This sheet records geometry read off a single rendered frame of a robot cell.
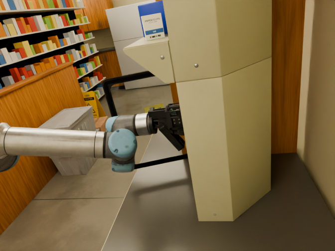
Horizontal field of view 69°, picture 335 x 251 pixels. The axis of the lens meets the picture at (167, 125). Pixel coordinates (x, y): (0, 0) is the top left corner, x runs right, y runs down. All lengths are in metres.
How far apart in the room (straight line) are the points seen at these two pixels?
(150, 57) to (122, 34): 5.20
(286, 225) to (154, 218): 0.42
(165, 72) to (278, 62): 0.51
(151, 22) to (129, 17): 5.03
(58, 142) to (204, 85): 0.40
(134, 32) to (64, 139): 5.12
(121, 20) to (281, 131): 5.01
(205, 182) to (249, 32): 0.42
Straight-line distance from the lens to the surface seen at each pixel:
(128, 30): 5.76
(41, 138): 0.71
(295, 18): 1.00
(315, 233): 0.86
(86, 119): 3.14
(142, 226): 0.90
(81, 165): 3.03
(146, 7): 0.79
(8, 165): 0.93
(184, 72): 0.60
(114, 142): 0.66
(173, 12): 0.59
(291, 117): 1.10
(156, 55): 0.61
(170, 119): 0.77
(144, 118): 0.80
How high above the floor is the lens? 1.57
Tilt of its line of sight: 25 degrees down
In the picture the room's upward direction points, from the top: 11 degrees counter-clockwise
